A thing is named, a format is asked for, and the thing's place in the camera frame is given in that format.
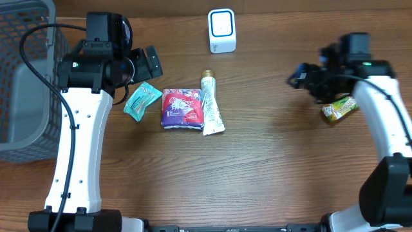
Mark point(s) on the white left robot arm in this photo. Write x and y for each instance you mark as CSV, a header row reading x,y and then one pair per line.
x,y
88,78

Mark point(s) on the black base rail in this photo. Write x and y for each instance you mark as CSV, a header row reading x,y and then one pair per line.
x,y
287,228

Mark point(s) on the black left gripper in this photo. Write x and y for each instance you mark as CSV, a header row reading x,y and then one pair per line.
x,y
147,71

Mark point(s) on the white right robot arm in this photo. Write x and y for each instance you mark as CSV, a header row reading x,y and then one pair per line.
x,y
349,70

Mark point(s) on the teal wet wipes pack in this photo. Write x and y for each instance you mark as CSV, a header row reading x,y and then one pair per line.
x,y
143,96

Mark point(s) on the green juice carton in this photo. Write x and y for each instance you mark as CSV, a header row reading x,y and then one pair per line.
x,y
338,109

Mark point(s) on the red purple pad pack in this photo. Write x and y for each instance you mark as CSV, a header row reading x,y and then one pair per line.
x,y
182,108

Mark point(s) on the white barcode scanner box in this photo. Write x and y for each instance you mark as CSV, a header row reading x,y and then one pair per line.
x,y
222,30

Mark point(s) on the white tube gold cap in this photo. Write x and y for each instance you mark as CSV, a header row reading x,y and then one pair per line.
x,y
213,122

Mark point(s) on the grey plastic mesh basket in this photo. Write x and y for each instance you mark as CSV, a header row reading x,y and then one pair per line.
x,y
30,112

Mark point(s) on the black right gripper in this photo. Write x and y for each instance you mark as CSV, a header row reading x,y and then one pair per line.
x,y
309,73

